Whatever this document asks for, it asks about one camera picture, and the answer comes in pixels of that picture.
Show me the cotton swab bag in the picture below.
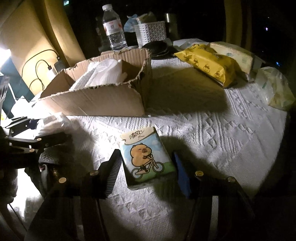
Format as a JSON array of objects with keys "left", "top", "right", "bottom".
[{"left": 36, "top": 112, "right": 71, "bottom": 136}]

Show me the cartoon bear tissue pack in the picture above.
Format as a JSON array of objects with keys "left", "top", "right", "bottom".
[{"left": 119, "top": 127, "right": 175, "bottom": 190}]

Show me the white towel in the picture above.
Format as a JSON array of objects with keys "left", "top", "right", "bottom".
[{"left": 69, "top": 58, "right": 127, "bottom": 91}]

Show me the white usb charger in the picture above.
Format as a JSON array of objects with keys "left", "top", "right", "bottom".
[{"left": 46, "top": 65, "right": 58, "bottom": 81}]

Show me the white knitted tablecloth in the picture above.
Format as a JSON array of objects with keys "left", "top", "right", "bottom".
[{"left": 70, "top": 58, "right": 287, "bottom": 240}]

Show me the brown cardboard box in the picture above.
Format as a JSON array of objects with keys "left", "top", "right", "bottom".
[{"left": 36, "top": 48, "right": 152, "bottom": 116}]

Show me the crumpled clear plastic bag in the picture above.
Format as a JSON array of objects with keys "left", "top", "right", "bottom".
[{"left": 255, "top": 67, "right": 295, "bottom": 111}]

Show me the clear plastic water bottle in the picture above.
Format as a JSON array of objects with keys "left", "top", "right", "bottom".
[{"left": 102, "top": 4, "right": 128, "bottom": 50}]

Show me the yellow tissue pack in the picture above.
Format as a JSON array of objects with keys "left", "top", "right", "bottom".
[{"left": 174, "top": 44, "right": 240, "bottom": 88}]

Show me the pale cream tissue pack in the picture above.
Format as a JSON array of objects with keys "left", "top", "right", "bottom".
[{"left": 210, "top": 42, "right": 254, "bottom": 74}]

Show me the white perforated plastic basket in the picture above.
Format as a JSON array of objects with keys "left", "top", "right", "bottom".
[{"left": 134, "top": 21, "right": 167, "bottom": 48}]

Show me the black round object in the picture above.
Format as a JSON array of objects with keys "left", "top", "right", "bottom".
[{"left": 143, "top": 41, "right": 177, "bottom": 60}]

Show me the black charging cable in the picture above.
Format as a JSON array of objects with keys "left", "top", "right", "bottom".
[{"left": 21, "top": 49, "right": 61, "bottom": 91}]

